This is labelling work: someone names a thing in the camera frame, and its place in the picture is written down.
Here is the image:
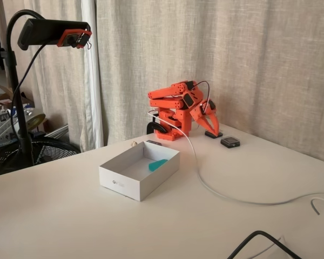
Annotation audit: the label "orange framed camera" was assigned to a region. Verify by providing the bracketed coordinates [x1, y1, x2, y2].
[58, 29, 93, 50]

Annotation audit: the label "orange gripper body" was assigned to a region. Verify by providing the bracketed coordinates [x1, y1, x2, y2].
[190, 99, 217, 124]

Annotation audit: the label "silver desk lamp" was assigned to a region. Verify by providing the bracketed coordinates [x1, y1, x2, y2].
[23, 107, 46, 133]

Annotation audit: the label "wide beige linen curtain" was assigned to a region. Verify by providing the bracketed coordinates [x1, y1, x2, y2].
[96, 0, 324, 166]

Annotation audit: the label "white sheer curtain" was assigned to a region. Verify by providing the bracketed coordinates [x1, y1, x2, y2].
[80, 0, 105, 152]

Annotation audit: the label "thin dark servo wire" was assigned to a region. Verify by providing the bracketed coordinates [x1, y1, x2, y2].
[193, 80, 211, 109]

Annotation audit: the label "small black square box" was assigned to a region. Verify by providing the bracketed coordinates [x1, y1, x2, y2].
[220, 137, 241, 148]
[204, 129, 224, 140]

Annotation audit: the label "long white cable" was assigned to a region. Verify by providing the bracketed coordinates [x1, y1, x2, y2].
[147, 110, 324, 206]

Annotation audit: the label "orange thin gripper finger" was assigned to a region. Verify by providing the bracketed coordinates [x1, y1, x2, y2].
[210, 111, 220, 135]

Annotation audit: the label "white cardboard bin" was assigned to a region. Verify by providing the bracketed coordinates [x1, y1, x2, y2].
[98, 140, 181, 202]

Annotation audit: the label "orange wide gripper finger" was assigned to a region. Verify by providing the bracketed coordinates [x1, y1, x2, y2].
[197, 116, 214, 135]

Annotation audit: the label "patterned storage box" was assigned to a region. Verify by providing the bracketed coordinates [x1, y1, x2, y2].
[0, 107, 19, 141]

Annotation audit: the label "green cube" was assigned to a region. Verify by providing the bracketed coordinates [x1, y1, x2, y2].
[147, 159, 168, 172]

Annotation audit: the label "white metal rods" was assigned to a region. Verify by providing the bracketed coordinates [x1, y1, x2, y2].
[42, 122, 70, 139]

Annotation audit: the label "thick black cable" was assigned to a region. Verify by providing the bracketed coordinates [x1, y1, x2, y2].
[226, 230, 303, 259]

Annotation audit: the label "black gooseneck stand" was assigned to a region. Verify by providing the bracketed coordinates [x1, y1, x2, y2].
[0, 9, 44, 168]

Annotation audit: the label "black table clamp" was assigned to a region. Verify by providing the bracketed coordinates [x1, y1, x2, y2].
[146, 114, 170, 135]

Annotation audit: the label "black phone holder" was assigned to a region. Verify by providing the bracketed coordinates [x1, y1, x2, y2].
[17, 18, 92, 51]

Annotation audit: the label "black floor fan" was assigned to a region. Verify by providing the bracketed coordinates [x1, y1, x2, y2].
[0, 136, 82, 176]

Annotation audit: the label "white cable with grey tip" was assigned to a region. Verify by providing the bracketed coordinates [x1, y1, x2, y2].
[309, 197, 324, 216]

